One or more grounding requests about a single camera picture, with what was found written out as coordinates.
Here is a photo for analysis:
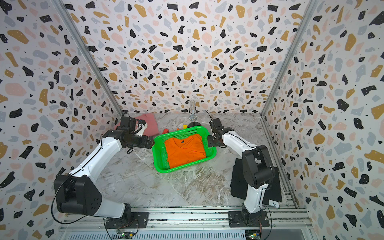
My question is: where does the green plastic basket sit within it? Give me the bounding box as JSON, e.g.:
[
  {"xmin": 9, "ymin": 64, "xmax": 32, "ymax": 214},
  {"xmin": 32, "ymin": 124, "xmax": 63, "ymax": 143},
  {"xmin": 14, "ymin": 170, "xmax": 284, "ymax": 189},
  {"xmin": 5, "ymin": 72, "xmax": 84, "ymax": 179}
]
[{"xmin": 152, "ymin": 126, "xmax": 217, "ymax": 174}]

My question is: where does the orange t-shirt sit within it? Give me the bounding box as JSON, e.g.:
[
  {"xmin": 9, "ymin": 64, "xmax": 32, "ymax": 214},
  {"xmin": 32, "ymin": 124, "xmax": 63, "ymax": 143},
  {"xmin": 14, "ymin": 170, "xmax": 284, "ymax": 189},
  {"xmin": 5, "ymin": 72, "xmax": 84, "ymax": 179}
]
[{"xmin": 165, "ymin": 134, "xmax": 207, "ymax": 169}]

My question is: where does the black t-shirt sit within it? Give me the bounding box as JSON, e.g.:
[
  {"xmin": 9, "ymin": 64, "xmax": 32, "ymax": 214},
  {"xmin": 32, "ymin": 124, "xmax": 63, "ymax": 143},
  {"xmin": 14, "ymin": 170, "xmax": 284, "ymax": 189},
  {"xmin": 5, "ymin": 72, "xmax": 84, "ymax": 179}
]
[{"xmin": 230, "ymin": 159, "xmax": 283, "ymax": 205}]

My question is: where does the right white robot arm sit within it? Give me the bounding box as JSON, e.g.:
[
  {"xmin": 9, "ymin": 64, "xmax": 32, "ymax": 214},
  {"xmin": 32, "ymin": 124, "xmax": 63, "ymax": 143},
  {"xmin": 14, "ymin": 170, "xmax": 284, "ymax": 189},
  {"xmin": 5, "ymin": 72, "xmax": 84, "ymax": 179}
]
[{"xmin": 207, "ymin": 127, "xmax": 276, "ymax": 225}]

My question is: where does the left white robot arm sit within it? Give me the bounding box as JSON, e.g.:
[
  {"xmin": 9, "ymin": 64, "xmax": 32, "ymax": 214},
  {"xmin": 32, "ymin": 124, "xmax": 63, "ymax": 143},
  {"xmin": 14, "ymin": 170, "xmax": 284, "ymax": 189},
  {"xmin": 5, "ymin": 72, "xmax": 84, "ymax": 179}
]
[{"xmin": 52, "ymin": 130, "xmax": 155, "ymax": 223}]

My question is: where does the pink folded t-shirt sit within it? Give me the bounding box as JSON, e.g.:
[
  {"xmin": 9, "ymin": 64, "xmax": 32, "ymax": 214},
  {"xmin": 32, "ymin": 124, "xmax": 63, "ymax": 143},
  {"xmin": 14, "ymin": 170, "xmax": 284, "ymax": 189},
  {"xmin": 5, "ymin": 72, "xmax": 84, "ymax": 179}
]
[{"xmin": 116, "ymin": 114, "xmax": 159, "ymax": 137}]

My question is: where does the black stand with clear tube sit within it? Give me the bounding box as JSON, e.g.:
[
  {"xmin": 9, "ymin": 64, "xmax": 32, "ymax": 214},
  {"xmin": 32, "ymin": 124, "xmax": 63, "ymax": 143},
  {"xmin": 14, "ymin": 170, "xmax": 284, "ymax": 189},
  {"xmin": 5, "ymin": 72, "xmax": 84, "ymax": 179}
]
[{"xmin": 187, "ymin": 101, "xmax": 201, "ymax": 128}]

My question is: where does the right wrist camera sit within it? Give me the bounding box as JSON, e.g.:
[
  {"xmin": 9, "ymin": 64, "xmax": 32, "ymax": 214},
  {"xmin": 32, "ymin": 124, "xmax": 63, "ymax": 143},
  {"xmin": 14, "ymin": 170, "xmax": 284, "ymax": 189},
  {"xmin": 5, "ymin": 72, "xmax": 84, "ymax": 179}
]
[{"xmin": 209, "ymin": 118, "xmax": 225, "ymax": 133}]

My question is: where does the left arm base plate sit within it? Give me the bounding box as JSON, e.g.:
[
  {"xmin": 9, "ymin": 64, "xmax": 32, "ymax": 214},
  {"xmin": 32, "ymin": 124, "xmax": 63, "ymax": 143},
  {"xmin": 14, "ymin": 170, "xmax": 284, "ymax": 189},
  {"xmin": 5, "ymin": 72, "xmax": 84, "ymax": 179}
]
[{"xmin": 106, "ymin": 212, "xmax": 150, "ymax": 229}]

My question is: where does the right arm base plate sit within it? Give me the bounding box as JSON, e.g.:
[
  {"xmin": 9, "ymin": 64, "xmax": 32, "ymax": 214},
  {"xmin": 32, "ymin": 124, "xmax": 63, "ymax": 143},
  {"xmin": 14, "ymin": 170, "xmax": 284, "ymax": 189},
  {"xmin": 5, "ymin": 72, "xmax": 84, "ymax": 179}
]
[{"xmin": 228, "ymin": 210, "xmax": 270, "ymax": 228}]

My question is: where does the aluminium rail frame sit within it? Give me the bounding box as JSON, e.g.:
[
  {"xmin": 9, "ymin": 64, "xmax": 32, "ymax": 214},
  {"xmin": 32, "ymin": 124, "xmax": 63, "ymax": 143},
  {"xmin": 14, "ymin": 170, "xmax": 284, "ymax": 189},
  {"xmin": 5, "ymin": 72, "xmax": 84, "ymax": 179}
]
[{"xmin": 56, "ymin": 207, "xmax": 317, "ymax": 240}]

